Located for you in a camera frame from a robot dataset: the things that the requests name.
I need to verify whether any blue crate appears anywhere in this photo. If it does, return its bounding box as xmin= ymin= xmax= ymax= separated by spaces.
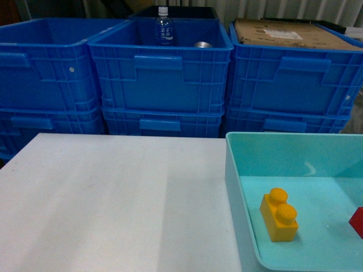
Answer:
xmin=222 ymin=107 xmax=350 ymax=134
xmin=227 ymin=21 xmax=362 ymax=116
xmin=102 ymin=108 xmax=224 ymax=138
xmin=1 ymin=108 xmax=105 ymax=162
xmin=88 ymin=18 xmax=233 ymax=113
xmin=1 ymin=18 xmax=124 ymax=112

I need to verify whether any upper right blue crate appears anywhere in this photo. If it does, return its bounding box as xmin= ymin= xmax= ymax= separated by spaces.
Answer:
xmin=227 ymin=21 xmax=362 ymax=116

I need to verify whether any lower left blue crate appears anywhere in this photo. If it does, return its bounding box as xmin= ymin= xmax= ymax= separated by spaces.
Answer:
xmin=1 ymin=108 xmax=105 ymax=162

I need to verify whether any clear water bottle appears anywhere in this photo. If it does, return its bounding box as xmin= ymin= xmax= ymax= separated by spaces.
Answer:
xmin=154 ymin=6 xmax=174 ymax=46

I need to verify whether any upper left blue crate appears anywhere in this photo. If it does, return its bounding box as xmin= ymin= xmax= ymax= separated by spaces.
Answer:
xmin=1 ymin=18 xmax=124 ymax=112

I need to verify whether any lower middle blue crate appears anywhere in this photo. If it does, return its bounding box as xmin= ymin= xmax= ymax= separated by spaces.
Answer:
xmin=102 ymin=108 xmax=224 ymax=138

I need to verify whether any teal plastic tray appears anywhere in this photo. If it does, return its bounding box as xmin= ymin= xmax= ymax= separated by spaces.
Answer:
xmin=225 ymin=132 xmax=362 ymax=271

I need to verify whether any brown cardboard box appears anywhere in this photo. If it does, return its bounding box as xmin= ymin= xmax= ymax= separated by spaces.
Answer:
xmin=234 ymin=18 xmax=362 ymax=51

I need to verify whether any yellow toy block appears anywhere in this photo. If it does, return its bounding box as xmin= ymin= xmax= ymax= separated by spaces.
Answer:
xmin=259 ymin=188 xmax=299 ymax=243

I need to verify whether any silver metal can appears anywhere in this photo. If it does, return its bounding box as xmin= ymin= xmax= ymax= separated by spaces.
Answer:
xmin=194 ymin=41 xmax=213 ymax=48

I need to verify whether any red toy block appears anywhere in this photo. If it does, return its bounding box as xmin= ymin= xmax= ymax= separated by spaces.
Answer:
xmin=349 ymin=207 xmax=363 ymax=239

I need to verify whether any upper middle blue crate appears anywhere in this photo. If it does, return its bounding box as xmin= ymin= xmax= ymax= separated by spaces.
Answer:
xmin=88 ymin=18 xmax=233 ymax=113

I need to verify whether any lower right blue crate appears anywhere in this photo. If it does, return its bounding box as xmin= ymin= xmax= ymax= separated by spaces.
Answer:
xmin=222 ymin=107 xmax=350 ymax=134

